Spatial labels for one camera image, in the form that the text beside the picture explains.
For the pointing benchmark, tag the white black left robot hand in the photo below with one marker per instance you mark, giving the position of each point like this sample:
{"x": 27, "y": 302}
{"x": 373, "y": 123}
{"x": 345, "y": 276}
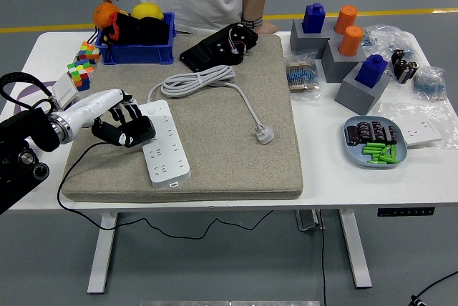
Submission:
{"x": 96, "y": 104}

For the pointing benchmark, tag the person's left hand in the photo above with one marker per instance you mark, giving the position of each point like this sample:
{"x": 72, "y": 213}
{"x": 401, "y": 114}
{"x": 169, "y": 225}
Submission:
{"x": 267, "y": 28}

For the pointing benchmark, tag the black plug adapter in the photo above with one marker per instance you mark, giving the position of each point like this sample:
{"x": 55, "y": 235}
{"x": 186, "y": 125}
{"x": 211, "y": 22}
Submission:
{"x": 145, "y": 131}

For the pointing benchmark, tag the black wristband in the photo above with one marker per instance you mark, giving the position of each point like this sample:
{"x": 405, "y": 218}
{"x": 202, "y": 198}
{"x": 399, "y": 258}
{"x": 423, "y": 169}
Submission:
{"x": 252, "y": 22}

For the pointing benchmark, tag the orange fruit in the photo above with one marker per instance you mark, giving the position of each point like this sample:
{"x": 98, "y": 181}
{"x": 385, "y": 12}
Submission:
{"x": 103, "y": 13}

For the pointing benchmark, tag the large colourful puzzle cube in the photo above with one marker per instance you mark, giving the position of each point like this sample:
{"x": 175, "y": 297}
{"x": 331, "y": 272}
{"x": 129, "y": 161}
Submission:
{"x": 80, "y": 73}

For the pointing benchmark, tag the grey block holder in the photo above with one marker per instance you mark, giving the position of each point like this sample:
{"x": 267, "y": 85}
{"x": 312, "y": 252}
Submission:
{"x": 338, "y": 66}
{"x": 304, "y": 41}
{"x": 358, "y": 97}

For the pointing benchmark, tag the yellow lemon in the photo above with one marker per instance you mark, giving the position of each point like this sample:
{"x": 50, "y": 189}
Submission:
{"x": 146, "y": 10}

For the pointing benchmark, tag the blue square peg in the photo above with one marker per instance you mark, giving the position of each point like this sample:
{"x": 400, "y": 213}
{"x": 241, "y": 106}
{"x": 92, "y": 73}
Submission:
{"x": 313, "y": 18}
{"x": 371, "y": 71}

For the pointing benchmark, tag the small colourful puzzle cube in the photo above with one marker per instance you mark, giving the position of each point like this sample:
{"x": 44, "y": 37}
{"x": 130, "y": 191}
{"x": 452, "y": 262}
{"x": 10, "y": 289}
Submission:
{"x": 88, "y": 52}

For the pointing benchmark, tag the black cloth pouch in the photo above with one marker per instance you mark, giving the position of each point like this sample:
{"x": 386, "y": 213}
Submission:
{"x": 143, "y": 30}

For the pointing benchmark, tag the bag of blue resistors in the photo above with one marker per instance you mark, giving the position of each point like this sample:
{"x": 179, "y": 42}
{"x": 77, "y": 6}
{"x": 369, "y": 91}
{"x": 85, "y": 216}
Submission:
{"x": 302, "y": 75}
{"x": 429, "y": 82}

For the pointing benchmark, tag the blue plastic bin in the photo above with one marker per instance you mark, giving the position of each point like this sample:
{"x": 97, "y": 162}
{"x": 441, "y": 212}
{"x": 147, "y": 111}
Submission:
{"x": 139, "y": 54}

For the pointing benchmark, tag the black open electronic device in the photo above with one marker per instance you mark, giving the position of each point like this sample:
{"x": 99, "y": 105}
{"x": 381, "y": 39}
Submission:
{"x": 204, "y": 54}

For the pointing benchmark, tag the purple plate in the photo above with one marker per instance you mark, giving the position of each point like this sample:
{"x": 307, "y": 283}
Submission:
{"x": 26, "y": 93}

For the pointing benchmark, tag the orange cylinder peg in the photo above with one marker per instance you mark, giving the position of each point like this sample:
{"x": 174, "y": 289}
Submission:
{"x": 346, "y": 18}
{"x": 350, "y": 41}

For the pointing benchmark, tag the white power strip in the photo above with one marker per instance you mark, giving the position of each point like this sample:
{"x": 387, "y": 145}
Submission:
{"x": 168, "y": 156}

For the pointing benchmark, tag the large clear plastic bag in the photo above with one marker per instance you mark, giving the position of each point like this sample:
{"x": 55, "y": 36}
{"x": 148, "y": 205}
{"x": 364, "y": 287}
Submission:
{"x": 386, "y": 38}

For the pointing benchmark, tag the grey-brown mat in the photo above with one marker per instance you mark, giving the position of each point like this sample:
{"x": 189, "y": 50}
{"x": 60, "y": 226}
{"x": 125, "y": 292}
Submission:
{"x": 222, "y": 141}

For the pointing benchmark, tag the bag of black capacitors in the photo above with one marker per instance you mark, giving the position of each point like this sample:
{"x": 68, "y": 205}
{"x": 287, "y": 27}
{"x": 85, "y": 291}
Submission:
{"x": 403, "y": 66}

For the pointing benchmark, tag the white table leg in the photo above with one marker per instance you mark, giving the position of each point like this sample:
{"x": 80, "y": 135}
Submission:
{"x": 354, "y": 249}
{"x": 102, "y": 252}

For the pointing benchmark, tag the blue-grey plate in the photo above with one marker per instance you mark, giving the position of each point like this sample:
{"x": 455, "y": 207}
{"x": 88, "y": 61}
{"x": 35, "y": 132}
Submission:
{"x": 354, "y": 154}

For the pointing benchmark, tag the green battery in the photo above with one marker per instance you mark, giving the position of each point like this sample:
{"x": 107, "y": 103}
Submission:
{"x": 393, "y": 152}
{"x": 378, "y": 162}
{"x": 385, "y": 151}
{"x": 389, "y": 159}
{"x": 371, "y": 149}
{"x": 374, "y": 145}
{"x": 376, "y": 157}

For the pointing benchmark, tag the clear bag around socket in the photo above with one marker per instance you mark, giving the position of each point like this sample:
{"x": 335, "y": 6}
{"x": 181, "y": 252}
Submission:
{"x": 447, "y": 116}

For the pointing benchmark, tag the black table control panel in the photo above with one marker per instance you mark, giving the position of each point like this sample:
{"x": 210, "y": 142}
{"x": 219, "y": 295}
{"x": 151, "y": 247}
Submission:
{"x": 406, "y": 212}

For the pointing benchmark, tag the tilted white wall switch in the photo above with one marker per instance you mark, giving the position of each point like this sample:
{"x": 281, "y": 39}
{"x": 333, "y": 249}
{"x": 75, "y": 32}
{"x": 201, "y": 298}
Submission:
{"x": 66, "y": 88}

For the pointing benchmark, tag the white wall socket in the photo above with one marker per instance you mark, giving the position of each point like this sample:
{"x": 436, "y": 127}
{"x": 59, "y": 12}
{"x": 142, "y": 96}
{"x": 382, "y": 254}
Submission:
{"x": 422, "y": 132}

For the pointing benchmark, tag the metal bracket under table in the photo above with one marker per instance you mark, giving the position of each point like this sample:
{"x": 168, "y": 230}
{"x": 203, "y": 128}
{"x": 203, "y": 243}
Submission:
{"x": 308, "y": 220}

